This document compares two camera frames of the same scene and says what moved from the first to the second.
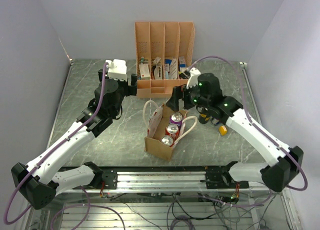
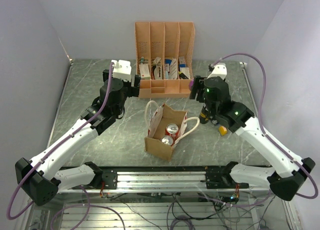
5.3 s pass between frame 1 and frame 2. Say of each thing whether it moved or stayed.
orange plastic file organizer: stayed
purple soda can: moved
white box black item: stayed
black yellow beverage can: stayed
